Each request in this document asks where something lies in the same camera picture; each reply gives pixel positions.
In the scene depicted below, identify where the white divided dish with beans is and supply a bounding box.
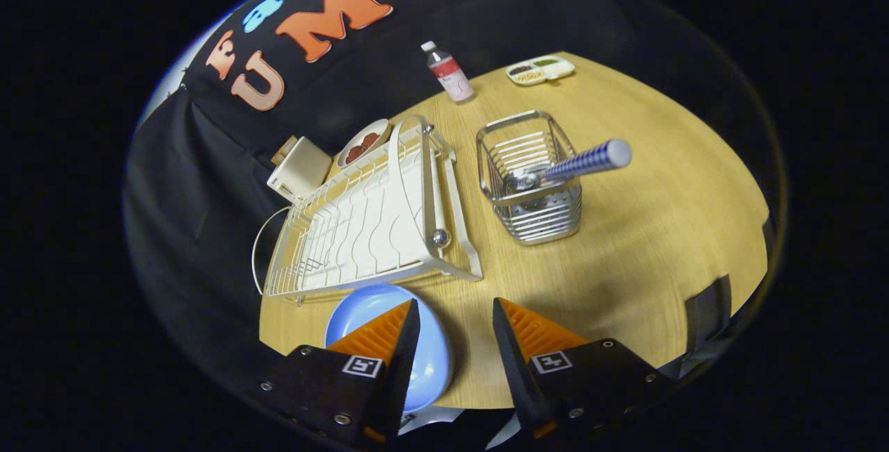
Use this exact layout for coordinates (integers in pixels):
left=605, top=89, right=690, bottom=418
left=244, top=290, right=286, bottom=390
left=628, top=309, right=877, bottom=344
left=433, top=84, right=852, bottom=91
left=505, top=55, right=576, bottom=86

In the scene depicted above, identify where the white wire dish rack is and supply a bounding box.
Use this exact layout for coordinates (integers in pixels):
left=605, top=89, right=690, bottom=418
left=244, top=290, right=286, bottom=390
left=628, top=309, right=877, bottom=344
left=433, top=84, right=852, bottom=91
left=251, top=115, right=484, bottom=307

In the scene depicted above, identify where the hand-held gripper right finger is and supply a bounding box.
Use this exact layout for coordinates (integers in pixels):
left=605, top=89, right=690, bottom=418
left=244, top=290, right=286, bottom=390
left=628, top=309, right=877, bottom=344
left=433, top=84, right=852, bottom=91
left=492, top=297, right=678, bottom=440

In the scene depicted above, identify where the spoon with blue striped handle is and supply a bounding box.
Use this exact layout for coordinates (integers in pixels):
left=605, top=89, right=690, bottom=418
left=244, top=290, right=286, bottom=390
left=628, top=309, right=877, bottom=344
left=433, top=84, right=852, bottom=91
left=505, top=138, right=633, bottom=192

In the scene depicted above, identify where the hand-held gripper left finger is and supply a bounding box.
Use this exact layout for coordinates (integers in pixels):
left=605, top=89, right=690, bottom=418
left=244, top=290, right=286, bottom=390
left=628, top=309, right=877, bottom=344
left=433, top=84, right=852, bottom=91
left=254, top=299, right=422, bottom=449

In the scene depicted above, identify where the white toaster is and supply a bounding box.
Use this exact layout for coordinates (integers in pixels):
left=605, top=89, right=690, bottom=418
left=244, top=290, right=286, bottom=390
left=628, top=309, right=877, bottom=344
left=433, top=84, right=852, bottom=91
left=267, top=136, right=333, bottom=203

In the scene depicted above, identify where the beige plate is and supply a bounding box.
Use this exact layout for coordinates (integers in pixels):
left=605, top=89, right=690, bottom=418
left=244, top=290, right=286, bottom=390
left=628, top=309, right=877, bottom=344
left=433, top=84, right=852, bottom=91
left=335, top=119, right=393, bottom=169

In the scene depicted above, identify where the blue plate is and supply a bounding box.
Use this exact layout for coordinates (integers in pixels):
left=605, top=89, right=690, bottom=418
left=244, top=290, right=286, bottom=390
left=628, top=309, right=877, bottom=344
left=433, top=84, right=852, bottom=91
left=324, top=283, right=454, bottom=414

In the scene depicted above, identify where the clear bottle with red label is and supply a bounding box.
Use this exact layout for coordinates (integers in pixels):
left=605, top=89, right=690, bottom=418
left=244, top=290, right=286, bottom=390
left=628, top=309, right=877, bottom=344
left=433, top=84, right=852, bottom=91
left=420, top=40, right=476, bottom=103

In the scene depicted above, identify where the metal wire basket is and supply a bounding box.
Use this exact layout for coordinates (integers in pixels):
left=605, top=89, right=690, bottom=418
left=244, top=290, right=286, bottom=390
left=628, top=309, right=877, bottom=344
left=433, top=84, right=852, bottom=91
left=476, top=110, right=583, bottom=246

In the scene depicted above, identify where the black backdrop cloth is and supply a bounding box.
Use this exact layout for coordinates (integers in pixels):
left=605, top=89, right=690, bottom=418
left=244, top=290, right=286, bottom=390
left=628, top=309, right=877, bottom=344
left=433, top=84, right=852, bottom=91
left=125, top=0, right=782, bottom=397

